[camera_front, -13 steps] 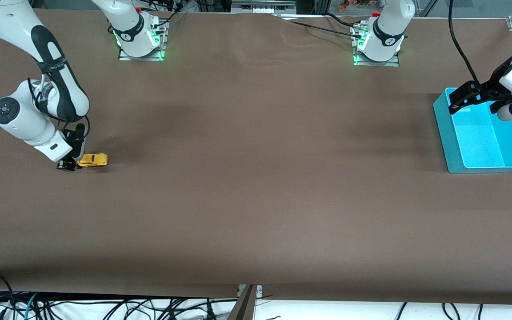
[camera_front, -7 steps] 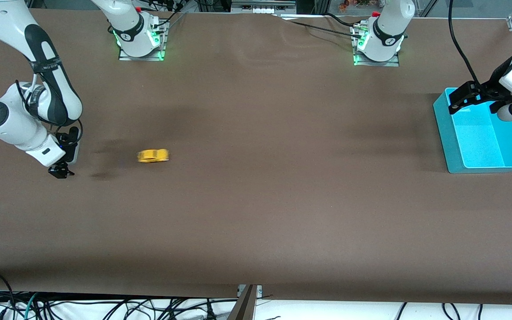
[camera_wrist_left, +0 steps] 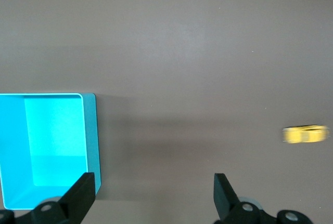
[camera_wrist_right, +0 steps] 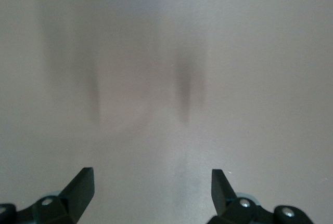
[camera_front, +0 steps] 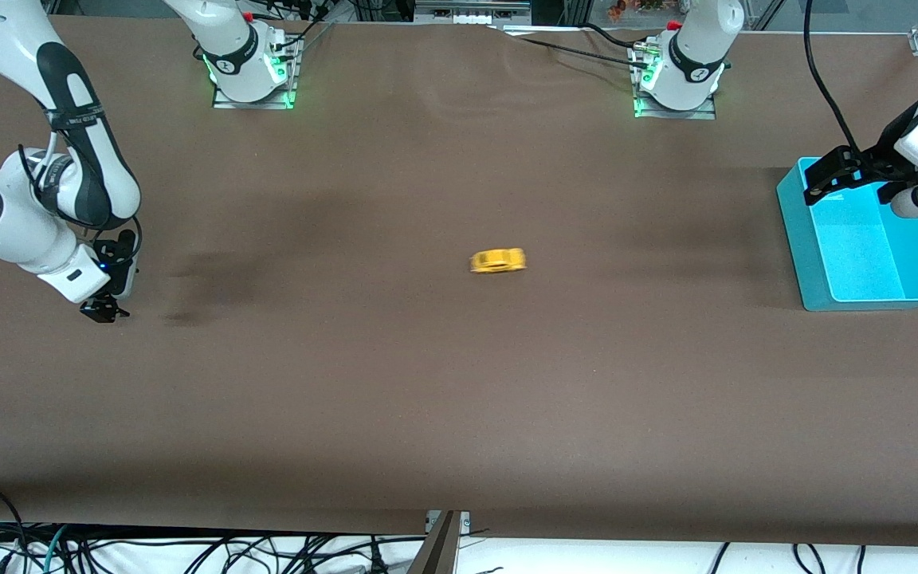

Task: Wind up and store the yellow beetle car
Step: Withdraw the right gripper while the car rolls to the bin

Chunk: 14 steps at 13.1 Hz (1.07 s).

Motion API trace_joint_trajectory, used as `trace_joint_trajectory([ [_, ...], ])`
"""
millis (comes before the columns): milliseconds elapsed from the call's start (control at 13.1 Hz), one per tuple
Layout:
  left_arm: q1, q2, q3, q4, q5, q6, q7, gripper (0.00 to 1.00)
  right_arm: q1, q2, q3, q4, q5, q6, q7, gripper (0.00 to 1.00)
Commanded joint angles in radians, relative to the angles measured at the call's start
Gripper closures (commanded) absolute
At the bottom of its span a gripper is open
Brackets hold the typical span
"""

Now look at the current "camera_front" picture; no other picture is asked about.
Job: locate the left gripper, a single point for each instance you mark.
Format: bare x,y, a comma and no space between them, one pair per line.
880,163

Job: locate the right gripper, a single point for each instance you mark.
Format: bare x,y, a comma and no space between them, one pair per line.
101,308

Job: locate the yellow beetle toy car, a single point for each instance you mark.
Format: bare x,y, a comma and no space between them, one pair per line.
497,261

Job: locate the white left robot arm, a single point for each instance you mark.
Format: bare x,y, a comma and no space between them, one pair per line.
694,56

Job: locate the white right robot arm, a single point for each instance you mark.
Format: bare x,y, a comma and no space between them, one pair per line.
5,223

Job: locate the turquoise plastic bin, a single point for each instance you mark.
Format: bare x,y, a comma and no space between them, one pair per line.
865,263

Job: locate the grey power strip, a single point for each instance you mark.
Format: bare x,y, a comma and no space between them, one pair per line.
467,16

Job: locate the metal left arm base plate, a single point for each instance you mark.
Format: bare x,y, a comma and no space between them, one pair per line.
674,115

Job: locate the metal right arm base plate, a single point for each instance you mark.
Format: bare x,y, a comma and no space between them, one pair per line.
252,104

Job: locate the grey table support post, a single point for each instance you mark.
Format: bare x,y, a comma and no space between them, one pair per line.
437,550

